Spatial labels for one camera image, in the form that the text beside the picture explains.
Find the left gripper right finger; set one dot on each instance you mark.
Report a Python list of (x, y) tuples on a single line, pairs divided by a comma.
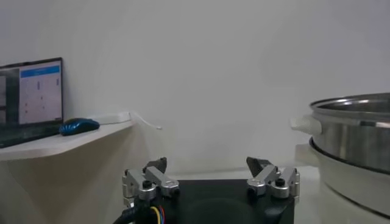
[(278, 182)]

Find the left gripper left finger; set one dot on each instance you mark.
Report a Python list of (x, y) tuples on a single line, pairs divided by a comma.
[(146, 184)]

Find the stainless steel steamer basket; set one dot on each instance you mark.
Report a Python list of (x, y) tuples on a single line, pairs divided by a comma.
[(350, 143)]

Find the white electric cooker base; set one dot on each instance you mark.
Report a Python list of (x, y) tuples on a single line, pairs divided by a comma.
[(350, 185)]

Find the blue computer mouse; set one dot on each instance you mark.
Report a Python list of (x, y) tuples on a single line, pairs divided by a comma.
[(79, 126)]

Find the white side table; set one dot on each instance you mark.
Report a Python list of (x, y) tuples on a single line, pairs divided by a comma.
[(45, 146)]

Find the black laptop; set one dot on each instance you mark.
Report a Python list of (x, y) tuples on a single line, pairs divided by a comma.
[(39, 91)]

